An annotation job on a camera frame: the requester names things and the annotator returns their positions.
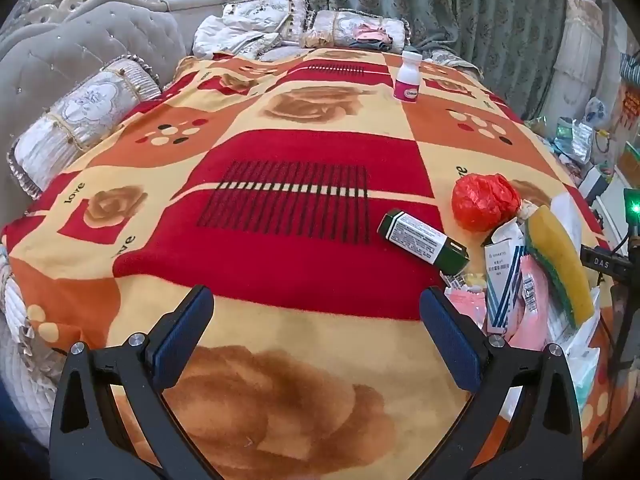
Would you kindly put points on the white box blue stripes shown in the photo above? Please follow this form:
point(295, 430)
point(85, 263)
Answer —
point(502, 285)

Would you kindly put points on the white bottle pink label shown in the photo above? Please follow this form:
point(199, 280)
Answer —
point(407, 77)

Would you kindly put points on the silver foil bag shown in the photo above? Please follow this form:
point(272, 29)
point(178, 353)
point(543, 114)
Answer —
point(575, 135)

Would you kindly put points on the yellow green sponge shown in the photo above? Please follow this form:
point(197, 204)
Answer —
point(555, 255)

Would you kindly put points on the red plastic bag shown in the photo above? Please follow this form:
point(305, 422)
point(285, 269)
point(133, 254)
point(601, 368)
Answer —
point(482, 202)

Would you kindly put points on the white ruffled bolster pillow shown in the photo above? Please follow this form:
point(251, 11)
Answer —
point(20, 360)
point(85, 115)

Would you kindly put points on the red orange printed blanket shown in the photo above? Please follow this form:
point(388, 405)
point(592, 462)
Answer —
point(300, 160)

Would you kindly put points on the white quilted cloth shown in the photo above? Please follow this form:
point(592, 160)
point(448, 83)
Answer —
point(225, 35)

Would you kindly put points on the grey tufted sofa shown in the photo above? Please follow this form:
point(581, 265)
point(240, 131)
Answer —
point(65, 55)

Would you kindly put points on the red hanging ornament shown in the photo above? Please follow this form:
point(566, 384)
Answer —
point(630, 110)

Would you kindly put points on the pink folded clothes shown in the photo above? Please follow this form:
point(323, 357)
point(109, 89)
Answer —
point(370, 35)

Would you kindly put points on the embroidered fringed cushion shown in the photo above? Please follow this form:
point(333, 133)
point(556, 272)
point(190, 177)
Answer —
point(345, 25)
point(260, 12)

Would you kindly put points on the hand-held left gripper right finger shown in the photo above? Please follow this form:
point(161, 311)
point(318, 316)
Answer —
point(452, 345)

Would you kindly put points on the striped tote bag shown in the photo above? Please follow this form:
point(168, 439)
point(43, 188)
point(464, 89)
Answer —
point(631, 67)

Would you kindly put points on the green patterned curtain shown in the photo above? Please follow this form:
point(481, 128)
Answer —
point(475, 10)

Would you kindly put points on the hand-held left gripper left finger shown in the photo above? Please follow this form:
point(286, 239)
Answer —
point(182, 340)

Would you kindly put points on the lace covered standing appliance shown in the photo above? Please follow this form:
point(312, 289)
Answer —
point(580, 60)

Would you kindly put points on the pink packet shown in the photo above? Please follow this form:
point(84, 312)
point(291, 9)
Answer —
point(532, 310)
point(465, 305)

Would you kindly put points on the white blue plastic bag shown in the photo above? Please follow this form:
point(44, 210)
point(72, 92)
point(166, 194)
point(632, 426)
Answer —
point(596, 110)

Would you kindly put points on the green medicine box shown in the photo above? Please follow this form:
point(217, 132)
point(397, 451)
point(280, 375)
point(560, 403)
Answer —
point(425, 240)

